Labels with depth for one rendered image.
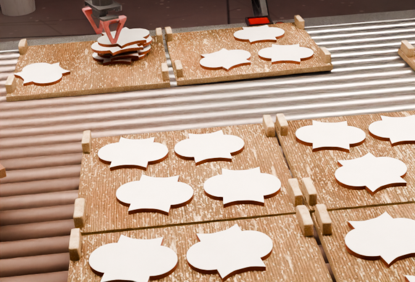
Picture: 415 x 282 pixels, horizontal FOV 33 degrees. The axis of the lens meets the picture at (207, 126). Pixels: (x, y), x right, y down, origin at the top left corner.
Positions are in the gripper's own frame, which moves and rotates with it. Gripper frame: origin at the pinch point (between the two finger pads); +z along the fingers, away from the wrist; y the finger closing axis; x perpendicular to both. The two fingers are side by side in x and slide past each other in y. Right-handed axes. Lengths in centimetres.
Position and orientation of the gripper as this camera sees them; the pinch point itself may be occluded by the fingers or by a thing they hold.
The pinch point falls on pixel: (105, 35)
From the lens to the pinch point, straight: 194.7
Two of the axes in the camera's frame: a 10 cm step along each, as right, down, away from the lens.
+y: 5.2, 3.7, -7.7
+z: 0.3, 8.9, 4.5
